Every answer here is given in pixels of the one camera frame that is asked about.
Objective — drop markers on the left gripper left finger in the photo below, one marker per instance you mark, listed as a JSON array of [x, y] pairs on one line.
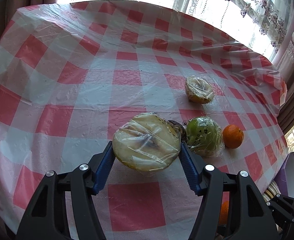
[[46, 215]]

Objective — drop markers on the striped sofa cover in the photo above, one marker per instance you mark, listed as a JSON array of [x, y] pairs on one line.
[[271, 191]]

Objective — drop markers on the red white checkered tablecloth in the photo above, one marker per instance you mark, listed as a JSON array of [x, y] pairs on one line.
[[71, 75]]

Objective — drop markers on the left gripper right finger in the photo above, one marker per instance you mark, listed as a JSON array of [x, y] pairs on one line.
[[248, 215]]

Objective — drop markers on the mandarin in box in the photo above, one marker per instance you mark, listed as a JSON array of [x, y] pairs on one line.
[[223, 218]]

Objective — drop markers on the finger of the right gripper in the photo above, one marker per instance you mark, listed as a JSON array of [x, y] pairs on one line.
[[282, 208]]

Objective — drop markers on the floral sheer curtain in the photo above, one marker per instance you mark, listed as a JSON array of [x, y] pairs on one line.
[[271, 19]]

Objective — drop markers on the dark mangosteen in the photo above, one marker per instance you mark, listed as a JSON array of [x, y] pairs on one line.
[[179, 129]]

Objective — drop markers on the green apple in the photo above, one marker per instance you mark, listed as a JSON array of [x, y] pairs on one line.
[[204, 137]]

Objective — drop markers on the small cut fruit half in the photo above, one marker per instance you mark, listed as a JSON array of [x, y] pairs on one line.
[[198, 90]]

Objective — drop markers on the orange mandarin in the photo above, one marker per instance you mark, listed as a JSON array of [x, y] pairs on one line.
[[233, 136]]

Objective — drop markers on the large cut fruit half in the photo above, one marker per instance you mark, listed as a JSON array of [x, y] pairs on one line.
[[147, 143]]

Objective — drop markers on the purple white cardboard box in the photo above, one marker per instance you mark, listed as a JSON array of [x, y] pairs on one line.
[[285, 177]]

